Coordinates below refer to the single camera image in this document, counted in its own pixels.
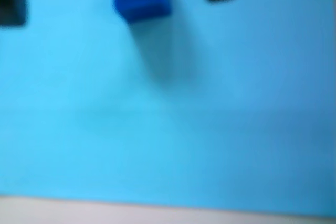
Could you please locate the light blue paper square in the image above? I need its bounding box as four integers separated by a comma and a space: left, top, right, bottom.
0, 0, 336, 219

